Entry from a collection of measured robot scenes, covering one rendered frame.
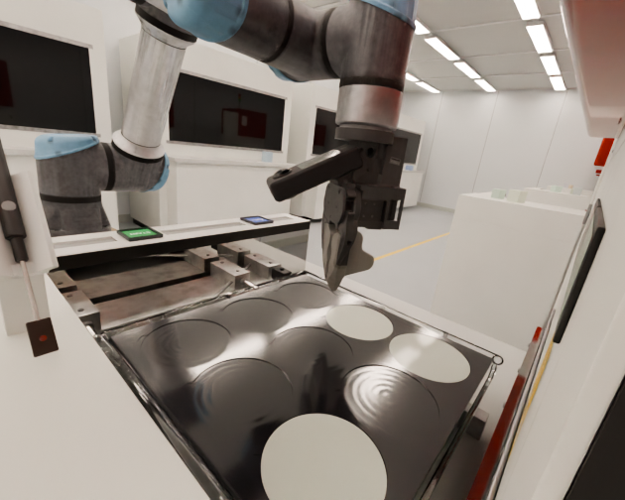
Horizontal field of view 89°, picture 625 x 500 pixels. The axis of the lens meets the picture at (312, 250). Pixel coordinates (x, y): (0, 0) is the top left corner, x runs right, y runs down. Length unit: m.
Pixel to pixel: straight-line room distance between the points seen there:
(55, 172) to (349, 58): 0.67
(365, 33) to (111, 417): 0.40
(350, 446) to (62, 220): 0.76
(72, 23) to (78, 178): 2.73
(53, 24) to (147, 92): 2.69
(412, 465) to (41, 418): 0.27
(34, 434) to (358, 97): 0.38
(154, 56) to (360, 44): 0.50
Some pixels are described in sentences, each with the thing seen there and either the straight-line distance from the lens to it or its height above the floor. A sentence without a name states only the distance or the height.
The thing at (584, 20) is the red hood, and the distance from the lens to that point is 0.26.
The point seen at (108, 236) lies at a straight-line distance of 0.64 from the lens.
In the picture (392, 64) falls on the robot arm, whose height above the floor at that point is 1.23.
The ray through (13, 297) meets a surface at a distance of 0.35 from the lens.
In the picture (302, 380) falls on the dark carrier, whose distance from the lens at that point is 0.37.
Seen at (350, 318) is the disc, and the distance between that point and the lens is 0.50.
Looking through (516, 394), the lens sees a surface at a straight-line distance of 0.38.
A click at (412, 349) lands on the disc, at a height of 0.90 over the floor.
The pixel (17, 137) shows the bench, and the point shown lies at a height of 0.97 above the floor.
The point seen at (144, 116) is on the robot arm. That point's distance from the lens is 0.85.
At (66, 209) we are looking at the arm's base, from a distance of 0.89.
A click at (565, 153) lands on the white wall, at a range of 8.21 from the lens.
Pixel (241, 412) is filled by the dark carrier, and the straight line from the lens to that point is 0.34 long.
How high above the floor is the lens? 1.14
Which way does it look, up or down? 18 degrees down
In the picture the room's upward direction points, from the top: 7 degrees clockwise
